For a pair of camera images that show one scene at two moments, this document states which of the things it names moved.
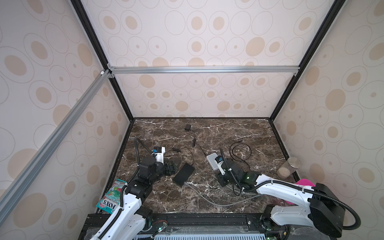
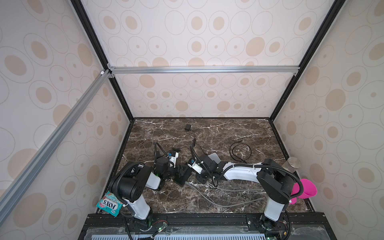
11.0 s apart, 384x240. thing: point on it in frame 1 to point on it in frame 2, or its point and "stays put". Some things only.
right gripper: x=219 y=178 to x=200 y=180
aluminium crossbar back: x=204 y=68 stays put
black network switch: x=183 y=174 stays put
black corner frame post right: x=335 y=10 stays put
